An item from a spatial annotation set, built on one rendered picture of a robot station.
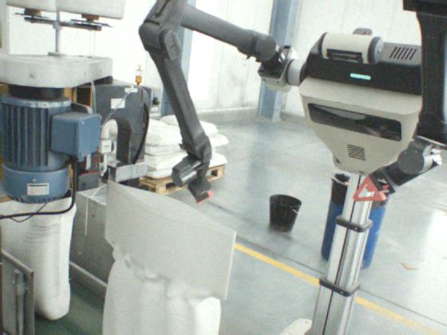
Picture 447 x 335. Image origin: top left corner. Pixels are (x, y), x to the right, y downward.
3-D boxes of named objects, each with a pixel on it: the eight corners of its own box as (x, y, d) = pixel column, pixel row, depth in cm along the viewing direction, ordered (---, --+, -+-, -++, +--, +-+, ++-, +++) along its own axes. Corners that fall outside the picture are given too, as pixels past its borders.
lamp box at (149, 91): (159, 113, 151) (160, 88, 148) (149, 114, 147) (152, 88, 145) (144, 109, 155) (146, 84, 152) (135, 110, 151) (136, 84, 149)
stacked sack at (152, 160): (198, 164, 457) (199, 151, 453) (156, 175, 403) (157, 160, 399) (168, 155, 479) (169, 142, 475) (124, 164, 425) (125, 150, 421)
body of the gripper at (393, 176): (373, 172, 100) (401, 156, 96) (385, 163, 108) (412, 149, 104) (389, 195, 99) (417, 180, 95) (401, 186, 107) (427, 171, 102)
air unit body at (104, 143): (112, 175, 133) (115, 127, 129) (100, 178, 129) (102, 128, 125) (103, 171, 136) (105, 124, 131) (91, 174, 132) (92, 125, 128)
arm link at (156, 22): (174, -10, 96) (148, -17, 102) (158, 48, 100) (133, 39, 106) (279, 38, 131) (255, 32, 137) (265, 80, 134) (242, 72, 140)
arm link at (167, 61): (177, 26, 101) (150, 18, 107) (160, 38, 98) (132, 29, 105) (218, 153, 131) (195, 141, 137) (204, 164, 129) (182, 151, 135)
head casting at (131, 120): (145, 162, 152) (152, 78, 144) (88, 173, 132) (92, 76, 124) (92, 143, 168) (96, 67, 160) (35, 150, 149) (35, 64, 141)
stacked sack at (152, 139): (201, 143, 449) (203, 129, 445) (156, 150, 397) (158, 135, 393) (172, 134, 472) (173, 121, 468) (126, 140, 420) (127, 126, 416)
